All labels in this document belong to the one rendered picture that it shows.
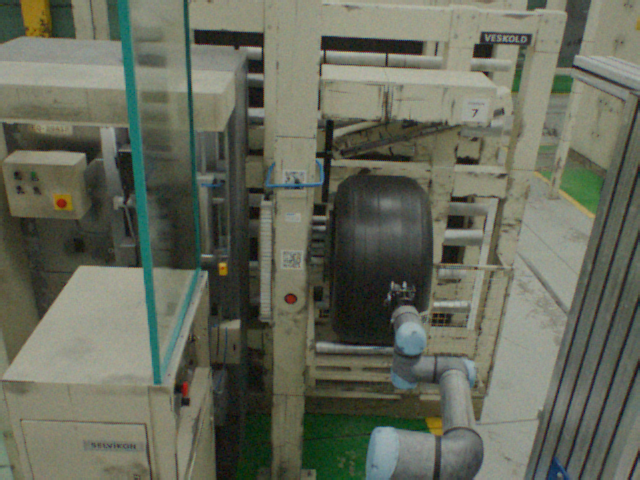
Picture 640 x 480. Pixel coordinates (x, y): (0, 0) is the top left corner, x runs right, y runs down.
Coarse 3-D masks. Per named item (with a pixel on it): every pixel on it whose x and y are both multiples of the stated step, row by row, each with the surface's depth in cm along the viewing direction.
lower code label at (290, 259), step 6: (282, 252) 213; (288, 252) 213; (294, 252) 213; (300, 252) 213; (282, 258) 214; (288, 258) 214; (294, 258) 214; (300, 258) 214; (282, 264) 215; (288, 264) 215; (294, 264) 215; (300, 264) 215
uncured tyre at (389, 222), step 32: (352, 192) 204; (384, 192) 204; (416, 192) 205; (352, 224) 197; (384, 224) 196; (416, 224) 197; (352, 256) 194; (384, 256) 194; (416, 256) 194; (352, 288) 196; (384, 288) 195; (416, 288) 196; (352, 320) 202; (384, 320) 201
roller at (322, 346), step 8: (320, 344) 222; (328, 344) 222; (336, 344) 223; (344, 344) 223; (352, 344) 223; (360, 344) 223; (368, 344) 223; (376, 344) 223; (384, 344) 223; (392, 344) 224; (320, 352) 224; (328, 352) 223; (336, 352) 223; (344, 352) 223; (352, 352) 223; (360, 352) 223; (368, 352) 223; (376, 352) 223; (384, 352) 223; (392, 352) 223
